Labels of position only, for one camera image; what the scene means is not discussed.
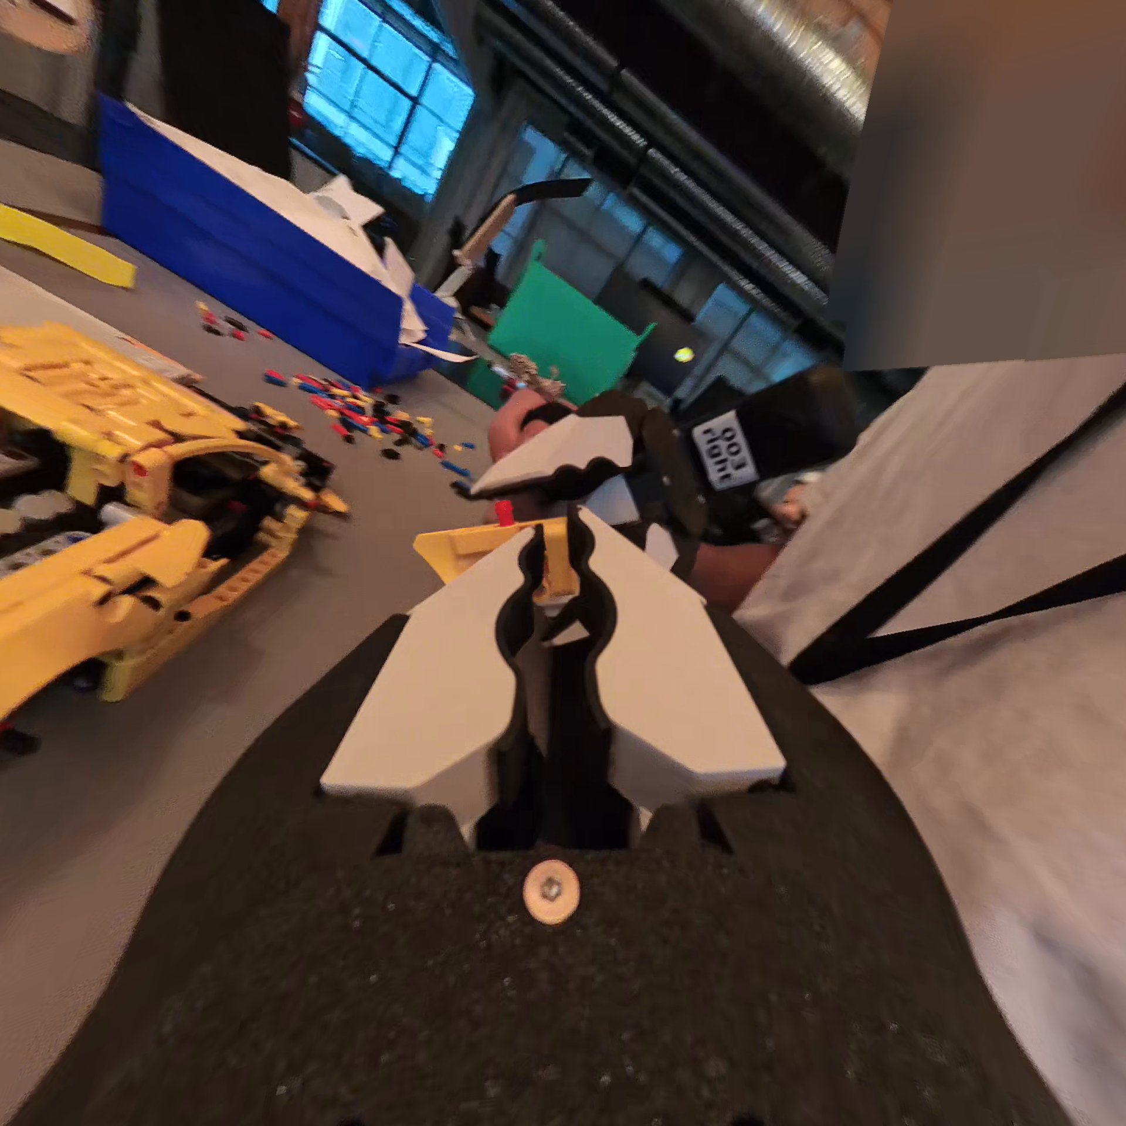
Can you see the silver ventilation duct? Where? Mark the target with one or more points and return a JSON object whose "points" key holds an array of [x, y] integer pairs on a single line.
{"points": [[790, 52]]}

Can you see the person's right hand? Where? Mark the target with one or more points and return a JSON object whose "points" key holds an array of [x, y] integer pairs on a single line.
{"points": [[509, 430]]}

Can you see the black monitor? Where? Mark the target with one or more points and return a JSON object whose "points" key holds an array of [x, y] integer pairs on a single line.
{"points": [[223, 87]]}

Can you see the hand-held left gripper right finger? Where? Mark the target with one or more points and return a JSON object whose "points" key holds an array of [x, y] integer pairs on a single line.
{"points": [[694, 694]]}

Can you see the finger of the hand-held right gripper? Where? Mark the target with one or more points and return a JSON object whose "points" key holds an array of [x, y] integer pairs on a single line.
{"points": [[620, 501], [563, 448]]}

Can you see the green plastic bin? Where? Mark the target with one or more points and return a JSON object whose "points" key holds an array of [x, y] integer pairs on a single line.
{"points": [[563, 334]]}

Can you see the pile of small coloured pins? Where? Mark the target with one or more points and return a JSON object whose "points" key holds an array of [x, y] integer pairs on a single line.
{"points": [[368, 418]]}

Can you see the large paned window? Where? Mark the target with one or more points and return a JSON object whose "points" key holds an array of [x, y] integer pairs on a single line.
{"points": [[387, 96]]}

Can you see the yellow brick toy car model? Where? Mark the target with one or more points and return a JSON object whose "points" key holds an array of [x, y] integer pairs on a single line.
{"points": [[131, 563]]}

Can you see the person's right forearm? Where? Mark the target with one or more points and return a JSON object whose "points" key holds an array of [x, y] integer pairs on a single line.
{"points": [[738, 571]]}

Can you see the yellow curved panel brick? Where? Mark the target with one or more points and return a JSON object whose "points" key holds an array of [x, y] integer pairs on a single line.
{"points": [[457, 545]]}

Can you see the red connector pin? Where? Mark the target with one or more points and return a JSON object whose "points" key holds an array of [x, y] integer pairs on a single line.
{"points": [[502, 512]]}

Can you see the blue plastic bin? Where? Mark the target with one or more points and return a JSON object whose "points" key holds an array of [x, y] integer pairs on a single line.
{"points": [[237, 237]]}

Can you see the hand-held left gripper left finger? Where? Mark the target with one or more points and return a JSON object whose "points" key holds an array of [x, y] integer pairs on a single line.
{"points": [[422, 704]]}

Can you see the person's white shirt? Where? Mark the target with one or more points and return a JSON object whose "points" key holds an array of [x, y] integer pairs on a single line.
{"points": [[1010, 791]]}

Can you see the yellow paper scrap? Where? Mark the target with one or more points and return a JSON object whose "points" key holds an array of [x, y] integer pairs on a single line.
{"points": [[69, 247]]}

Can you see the grey desk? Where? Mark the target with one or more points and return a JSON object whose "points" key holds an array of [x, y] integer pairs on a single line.
{"points": [[219, 748]]}

